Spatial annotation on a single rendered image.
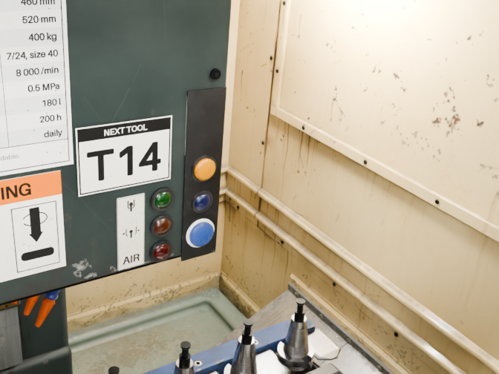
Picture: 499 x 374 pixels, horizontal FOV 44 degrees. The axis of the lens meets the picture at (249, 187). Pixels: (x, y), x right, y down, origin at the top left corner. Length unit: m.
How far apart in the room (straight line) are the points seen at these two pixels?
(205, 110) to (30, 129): 0.18
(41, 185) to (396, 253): 1.05
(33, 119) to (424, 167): 0.97
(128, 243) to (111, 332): 1.44
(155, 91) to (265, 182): 1.28
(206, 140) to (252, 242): 1.37
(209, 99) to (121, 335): 1.54
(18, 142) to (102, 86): 0.09
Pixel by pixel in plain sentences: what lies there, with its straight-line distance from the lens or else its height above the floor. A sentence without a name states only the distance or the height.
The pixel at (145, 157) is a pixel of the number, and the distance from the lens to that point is 0.63.
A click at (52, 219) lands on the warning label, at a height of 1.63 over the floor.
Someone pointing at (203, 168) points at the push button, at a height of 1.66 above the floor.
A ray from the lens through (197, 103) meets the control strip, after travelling 0.63.
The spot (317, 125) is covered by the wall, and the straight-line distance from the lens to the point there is 1.62.
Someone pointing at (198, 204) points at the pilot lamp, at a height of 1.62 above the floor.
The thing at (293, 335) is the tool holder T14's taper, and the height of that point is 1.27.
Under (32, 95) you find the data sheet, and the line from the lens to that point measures 0.57.
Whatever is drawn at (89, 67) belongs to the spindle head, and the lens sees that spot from 0.58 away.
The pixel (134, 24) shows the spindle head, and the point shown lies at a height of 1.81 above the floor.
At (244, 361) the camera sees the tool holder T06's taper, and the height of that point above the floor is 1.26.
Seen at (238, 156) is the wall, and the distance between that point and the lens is 1.97.
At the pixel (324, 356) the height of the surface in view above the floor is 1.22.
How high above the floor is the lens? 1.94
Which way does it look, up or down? 26 degrees down
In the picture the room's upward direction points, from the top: 5 degrees clockwise
